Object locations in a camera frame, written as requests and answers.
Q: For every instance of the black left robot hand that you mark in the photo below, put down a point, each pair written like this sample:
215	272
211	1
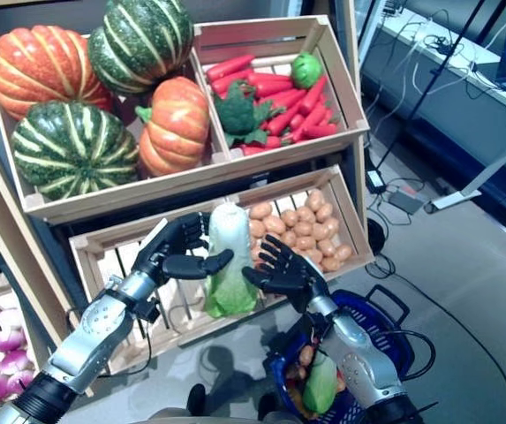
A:
177	265

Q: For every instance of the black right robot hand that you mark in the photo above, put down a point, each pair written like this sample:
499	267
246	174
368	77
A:
292	278

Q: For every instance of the green white napa cabbage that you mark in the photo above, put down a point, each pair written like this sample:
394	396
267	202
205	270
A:
230	229
319	388

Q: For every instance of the blue plastic shopping basket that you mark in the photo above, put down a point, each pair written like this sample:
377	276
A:
277	375

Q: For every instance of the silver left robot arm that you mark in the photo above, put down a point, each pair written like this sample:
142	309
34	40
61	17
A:
93	331

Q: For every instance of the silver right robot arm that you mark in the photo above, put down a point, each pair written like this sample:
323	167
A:
358	358

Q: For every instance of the tan potato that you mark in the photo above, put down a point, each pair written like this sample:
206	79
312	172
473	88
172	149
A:
257	229
289	217
289	240
303	229
343	252
324	212
304	243
332	264
327	247
274	224
320	231
260	211
333	225
305	214
314	256
315	199

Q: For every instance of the wooden slatted cabbage crate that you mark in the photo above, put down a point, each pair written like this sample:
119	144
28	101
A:
115	234

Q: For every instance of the small brown potato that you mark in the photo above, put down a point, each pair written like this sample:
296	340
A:
307	353
296	373

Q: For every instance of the wooden pumpkin crate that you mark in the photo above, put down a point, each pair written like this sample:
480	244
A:
146	187

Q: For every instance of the wooden potato crate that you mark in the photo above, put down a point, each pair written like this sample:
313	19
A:
352	212

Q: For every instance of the black round wheel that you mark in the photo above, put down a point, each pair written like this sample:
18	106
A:
377	234

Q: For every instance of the black power adapter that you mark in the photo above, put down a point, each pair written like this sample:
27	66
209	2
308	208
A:
374	180

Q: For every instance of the black right robot foot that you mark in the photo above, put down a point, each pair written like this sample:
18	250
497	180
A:
268	404

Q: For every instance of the black robot foot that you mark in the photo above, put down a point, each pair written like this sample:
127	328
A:
268	404
197	399

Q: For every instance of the wooden carrot crate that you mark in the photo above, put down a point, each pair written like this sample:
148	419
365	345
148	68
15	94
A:
301	148

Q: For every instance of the red orange carrot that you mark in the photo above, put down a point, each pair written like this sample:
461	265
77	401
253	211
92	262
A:
321	130
230	66
313	95
284	119
252	150
277	90
232	81
316	119
270	79

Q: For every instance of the black left robot foot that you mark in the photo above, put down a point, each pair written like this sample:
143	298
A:
197	399

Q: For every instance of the silver right robot leg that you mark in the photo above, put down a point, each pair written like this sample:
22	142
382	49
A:
279	418

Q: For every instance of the silver robot leg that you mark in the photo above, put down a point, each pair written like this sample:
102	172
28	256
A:
177	417
279	418

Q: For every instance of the small orange pumpkin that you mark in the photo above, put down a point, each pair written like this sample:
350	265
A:
177	123

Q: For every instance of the silver left robot leg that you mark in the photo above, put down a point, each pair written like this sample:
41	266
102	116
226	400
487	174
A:
177	417

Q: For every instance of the green striped pumpkin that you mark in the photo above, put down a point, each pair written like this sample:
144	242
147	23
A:
71	150
142	40

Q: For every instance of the dark green broccoli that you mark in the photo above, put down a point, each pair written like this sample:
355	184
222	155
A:
235	110

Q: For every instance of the round green lettuce head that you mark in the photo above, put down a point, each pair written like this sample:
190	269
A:
306	70

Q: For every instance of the white table leg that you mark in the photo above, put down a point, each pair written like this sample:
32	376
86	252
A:
491	172

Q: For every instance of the thin black stand pole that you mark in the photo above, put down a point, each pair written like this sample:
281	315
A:
429	84

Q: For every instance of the grey white counter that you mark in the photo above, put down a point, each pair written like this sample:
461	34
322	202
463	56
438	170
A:
455	101

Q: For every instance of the large orange pumpkin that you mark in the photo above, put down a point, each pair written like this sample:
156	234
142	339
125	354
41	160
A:
40	66

